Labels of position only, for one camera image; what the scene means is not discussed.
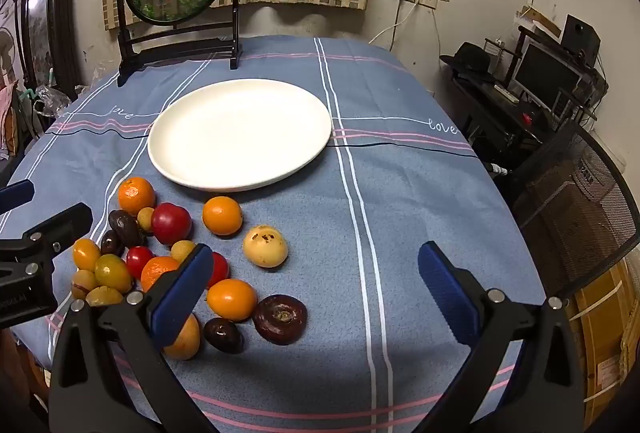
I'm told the smooth orange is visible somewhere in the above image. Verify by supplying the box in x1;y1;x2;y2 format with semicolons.
206;279;258;320
202;196;244;237

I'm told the black computer desk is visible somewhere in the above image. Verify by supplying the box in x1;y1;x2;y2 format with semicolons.
440;58;609;170

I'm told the blue striped tablecloth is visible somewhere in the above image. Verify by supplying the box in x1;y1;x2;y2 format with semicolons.
0;35;548;433

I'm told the dark purple plum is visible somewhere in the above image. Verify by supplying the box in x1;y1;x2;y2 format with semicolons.
203;317;246;355

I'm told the black mesh office chair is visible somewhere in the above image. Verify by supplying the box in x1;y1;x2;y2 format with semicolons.
500;120;640;300

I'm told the green-yellow tomato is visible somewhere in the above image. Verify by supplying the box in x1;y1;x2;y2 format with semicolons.
94;254;134;294

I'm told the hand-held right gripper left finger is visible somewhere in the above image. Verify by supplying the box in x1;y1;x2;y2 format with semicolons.
48;243;216;433

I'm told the clear plastic bag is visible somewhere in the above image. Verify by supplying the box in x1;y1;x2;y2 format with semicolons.
32;85;74;116

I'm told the red cherry tomato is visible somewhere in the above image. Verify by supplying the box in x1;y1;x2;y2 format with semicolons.
126;246;155;280
207;252;230;282

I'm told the tan longan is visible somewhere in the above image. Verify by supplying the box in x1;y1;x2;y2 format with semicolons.
71;269;99;300

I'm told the white plate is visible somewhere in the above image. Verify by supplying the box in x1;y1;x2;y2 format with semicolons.
147;79;333;192

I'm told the orange tangerine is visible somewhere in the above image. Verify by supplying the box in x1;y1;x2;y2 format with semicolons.
140;256;181;292
118;177;157;216

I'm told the large cardboard box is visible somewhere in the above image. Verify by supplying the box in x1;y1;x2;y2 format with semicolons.
570;258;640;420

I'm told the computer monitor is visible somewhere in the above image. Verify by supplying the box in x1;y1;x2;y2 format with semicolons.
510;40;584;108

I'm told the tan small apple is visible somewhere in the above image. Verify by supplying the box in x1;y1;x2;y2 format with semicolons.
162;313;202;361

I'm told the pale yellow longan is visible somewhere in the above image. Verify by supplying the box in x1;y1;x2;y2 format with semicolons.
170;240;197;263

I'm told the small dark plum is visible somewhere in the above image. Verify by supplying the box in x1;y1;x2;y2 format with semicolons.
100;230;125;257

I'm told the dark wooden frame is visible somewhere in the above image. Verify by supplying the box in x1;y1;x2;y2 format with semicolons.
17;0;84;90

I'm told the dark red mangosteen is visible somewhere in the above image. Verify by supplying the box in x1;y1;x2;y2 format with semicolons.
252;294;308;344

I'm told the black speaker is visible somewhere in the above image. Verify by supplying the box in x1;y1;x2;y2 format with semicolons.
559;14;601;64

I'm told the large red tomato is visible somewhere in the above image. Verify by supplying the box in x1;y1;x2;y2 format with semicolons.
151;203;193;246

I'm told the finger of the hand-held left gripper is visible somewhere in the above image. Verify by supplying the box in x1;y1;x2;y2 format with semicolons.
0;202;94;264
0;179;36;214

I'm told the black hat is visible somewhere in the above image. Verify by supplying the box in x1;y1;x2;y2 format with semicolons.
440;42;497;76

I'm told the spotted yellow plum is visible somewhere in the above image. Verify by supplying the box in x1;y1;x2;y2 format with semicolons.
243;225;289;269

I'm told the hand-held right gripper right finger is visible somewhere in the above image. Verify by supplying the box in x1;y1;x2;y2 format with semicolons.
417;241;586;433

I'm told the white cable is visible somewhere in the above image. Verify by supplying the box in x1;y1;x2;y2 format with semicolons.
369;0;419;52

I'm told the orange cherry tomato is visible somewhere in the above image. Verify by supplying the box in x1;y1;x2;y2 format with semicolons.
73;238;102;272

